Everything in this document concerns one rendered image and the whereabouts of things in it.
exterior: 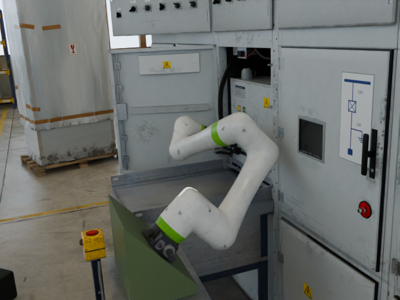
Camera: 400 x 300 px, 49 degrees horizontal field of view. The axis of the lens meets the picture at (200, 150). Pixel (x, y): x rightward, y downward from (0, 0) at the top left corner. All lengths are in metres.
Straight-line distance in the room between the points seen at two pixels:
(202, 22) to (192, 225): 1.39
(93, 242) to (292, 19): 1.17
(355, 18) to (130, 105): 1.52
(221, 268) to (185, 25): 1.40
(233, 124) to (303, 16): 0.49
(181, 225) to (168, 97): 1.20
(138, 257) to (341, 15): 1.05
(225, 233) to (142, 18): 1.63
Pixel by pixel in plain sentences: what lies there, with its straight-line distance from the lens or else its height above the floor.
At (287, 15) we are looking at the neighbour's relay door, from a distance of 1.88.
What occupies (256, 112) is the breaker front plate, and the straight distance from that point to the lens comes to 2.29.
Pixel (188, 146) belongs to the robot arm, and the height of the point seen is 1.15.
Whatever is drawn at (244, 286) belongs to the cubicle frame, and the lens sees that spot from 2.74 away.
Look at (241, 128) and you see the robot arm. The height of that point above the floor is 1.27.
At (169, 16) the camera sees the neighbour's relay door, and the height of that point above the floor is 1.75.
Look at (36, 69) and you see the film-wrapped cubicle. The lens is 5.73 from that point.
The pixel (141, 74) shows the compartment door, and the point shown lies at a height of 1.43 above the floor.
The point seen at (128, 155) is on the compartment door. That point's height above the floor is 0.94.
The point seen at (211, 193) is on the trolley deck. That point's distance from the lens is 2.29.
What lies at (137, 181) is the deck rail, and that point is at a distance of 2.51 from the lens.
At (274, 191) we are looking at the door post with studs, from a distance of 2.15.
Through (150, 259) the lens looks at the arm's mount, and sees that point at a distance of 1.54.
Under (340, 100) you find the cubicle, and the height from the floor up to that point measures 1.40.
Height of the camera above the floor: 1.66
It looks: 15 degrees down
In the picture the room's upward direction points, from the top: 3 degrees counter-clockwise
